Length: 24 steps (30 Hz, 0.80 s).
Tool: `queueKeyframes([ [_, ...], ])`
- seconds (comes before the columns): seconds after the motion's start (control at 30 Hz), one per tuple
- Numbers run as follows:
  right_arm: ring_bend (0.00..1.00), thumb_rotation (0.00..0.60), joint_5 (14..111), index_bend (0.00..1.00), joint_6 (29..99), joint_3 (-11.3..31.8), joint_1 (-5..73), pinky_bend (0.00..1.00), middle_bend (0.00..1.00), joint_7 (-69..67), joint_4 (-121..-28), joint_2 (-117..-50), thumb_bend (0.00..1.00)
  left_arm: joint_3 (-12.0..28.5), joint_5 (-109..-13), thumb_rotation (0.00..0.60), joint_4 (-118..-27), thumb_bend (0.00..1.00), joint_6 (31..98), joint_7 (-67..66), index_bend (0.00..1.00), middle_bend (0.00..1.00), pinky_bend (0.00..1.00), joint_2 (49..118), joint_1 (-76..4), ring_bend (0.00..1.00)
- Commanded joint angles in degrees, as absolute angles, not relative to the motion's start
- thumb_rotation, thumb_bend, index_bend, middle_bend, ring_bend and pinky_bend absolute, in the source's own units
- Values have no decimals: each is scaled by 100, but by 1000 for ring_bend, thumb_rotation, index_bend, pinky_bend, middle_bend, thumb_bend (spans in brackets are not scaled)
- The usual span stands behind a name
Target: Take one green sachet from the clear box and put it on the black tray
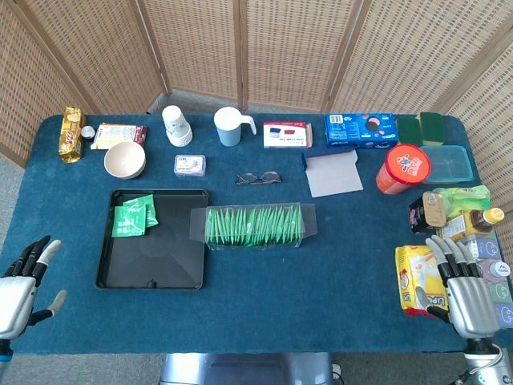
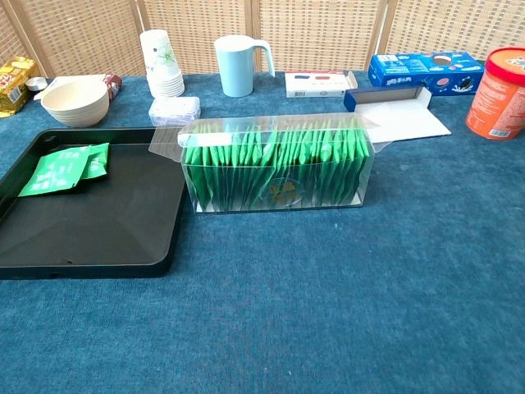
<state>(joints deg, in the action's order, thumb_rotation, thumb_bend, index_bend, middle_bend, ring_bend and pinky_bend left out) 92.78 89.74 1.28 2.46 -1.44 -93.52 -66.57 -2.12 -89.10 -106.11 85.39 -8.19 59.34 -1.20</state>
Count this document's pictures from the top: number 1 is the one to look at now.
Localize white box red blue print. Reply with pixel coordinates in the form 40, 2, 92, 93
262, 121, 313, 149

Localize wicker folding screen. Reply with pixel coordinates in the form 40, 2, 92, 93
0, 0, 513, 241

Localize gold biscuit package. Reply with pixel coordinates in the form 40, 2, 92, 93
59, 106, 87, 164

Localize beige bowl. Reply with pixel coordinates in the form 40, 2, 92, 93
103, 140, 147, 180

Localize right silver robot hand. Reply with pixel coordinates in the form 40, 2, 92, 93
415, 235, 502, 342

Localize teal clear plastic container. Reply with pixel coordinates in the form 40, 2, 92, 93
420, 144, 474, 184

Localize dark green scouring pad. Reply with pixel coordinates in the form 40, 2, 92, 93
396, 117, 422, 148

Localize yellow bottle yellow cap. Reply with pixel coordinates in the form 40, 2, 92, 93
438, 207, 505, 241

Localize light green wipes pack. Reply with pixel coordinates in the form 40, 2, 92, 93
434, 184, 491, 217

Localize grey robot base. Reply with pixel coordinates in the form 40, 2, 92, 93
160, 351, 334, 385

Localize yellow snack bag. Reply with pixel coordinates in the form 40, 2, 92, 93
394, 245, 450, 319

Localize white printed paper cup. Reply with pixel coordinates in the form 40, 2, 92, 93
161, 105, 193, 148

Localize light blue mug white handle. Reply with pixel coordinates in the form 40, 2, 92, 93
213, 106, 257, 146

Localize clear plastic water bottle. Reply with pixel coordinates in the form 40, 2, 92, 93
480, 258, 512, 280

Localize open blue white cardboard box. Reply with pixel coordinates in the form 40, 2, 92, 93
301, 147, 365, 199

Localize red white snack packet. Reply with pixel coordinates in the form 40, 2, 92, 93
90, 123, 147, 151

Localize orange canister red lid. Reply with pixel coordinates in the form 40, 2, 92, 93
375, 144, 431, 196

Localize pastel smiley face pack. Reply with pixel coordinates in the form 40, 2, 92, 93
472, 236, 513, 330

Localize clear box of green packets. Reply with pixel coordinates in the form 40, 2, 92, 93
189, 202, 318, 250

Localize dark frame eyeglasses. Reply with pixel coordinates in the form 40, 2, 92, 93
235, 171, 284, 186

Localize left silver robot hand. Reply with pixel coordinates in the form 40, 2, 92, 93
0, 235, 68, 341

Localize blue carpet table cover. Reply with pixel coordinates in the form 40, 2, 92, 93
0, 113, 506, 356

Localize gold tin can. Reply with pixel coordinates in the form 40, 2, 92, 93
422, 190, 448, 226

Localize green and yellow sponge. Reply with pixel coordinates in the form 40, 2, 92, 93
416, 111, 447, 148

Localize blue cookie box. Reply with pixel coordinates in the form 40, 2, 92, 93
323, 112, 399, 149

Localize black plastic tray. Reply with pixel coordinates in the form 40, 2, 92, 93
95, 188, 210, 290

